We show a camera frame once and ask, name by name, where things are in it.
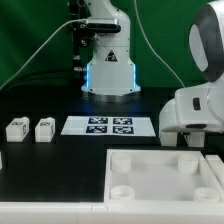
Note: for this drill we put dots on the white front rail fixture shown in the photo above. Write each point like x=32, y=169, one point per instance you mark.
x=114, y=213

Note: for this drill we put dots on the white block left edge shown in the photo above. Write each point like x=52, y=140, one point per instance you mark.
x=0, y=161

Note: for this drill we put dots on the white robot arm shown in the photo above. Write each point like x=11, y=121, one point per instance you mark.
x=112, y=74

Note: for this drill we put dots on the white right obstacle block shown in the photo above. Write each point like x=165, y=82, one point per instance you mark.
x=217, y=166

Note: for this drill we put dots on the white square tabletop part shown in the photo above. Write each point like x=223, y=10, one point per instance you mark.
x=156, y=175

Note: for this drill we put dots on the white sheet with tags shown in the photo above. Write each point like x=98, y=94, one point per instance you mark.
x=111, y=126

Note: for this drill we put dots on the black camera on stand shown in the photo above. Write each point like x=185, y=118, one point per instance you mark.
x=83, y=35

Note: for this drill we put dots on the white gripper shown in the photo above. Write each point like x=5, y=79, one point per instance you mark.
x=189, y=111

